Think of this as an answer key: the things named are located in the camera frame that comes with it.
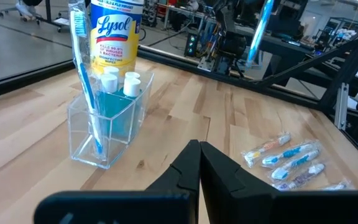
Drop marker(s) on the person's shoe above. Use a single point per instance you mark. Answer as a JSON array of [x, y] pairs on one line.
[[26, 9]]

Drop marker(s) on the yellow Lysol wipes canister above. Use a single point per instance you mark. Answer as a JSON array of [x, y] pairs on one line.
[[117, 40]]

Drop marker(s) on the clear acrylic organizer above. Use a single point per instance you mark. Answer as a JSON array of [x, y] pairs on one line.
[[79, 137]]

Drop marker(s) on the black computer tower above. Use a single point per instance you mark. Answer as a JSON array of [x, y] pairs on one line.
[[190, 45]]

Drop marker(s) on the blue toothbrush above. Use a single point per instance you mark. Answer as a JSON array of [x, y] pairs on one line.
[[300, 160], [259, 31], [291, 152], [87, 90], [337, 186]]

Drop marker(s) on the silver aluminium post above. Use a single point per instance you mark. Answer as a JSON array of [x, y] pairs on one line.
[[341, 105]]

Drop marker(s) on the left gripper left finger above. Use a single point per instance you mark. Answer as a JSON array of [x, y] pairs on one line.
[[166, 205]]

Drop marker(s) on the purple toothbrush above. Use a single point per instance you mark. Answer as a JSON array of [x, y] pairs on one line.
[[303, 177]]

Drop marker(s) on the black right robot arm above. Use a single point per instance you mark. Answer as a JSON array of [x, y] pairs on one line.
[[232, 46]]

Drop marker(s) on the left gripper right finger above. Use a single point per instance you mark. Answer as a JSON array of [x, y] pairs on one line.
[[244, 202]]

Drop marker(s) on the orange toothbrush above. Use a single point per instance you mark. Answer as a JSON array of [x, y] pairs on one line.
[[267, 146]]

